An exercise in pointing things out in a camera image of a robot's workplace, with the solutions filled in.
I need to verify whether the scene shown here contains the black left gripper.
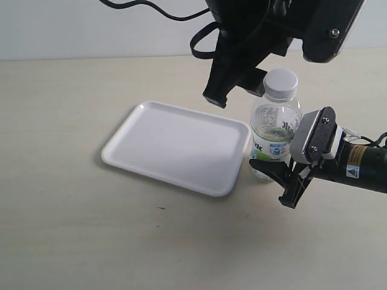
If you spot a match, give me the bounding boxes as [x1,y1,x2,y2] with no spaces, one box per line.
[203,1,305,108]

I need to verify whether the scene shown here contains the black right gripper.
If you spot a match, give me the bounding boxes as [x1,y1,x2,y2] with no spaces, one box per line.
[249,159,319,209]

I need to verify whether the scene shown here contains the white bottle cap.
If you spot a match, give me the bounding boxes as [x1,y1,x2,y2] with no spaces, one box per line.
[263,68,299,99]

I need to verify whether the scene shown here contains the clear plastic drink bottle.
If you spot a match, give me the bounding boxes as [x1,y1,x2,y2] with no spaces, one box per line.
[249,90,303,182]

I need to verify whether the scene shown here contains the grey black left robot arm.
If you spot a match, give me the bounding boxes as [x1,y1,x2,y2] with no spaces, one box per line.
[190,1,308,108]

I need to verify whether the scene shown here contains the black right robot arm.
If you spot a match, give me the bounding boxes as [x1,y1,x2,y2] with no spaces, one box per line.
[249,142,386,208]

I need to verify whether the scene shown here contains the white rectangular plastic tray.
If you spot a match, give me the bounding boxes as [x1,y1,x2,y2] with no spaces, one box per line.
[101,101,250,197]

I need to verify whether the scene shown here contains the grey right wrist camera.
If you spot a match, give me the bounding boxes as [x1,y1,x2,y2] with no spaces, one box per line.
[290,106,343,164]

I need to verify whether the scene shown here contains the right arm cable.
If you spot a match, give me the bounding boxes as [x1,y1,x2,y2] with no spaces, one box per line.
[341,128,387,149]

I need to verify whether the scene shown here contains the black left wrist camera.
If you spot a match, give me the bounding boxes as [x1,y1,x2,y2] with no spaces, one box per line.
[302,0,365,63]

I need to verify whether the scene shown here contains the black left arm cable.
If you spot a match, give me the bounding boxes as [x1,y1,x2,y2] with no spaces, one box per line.
[99,0,224,60]

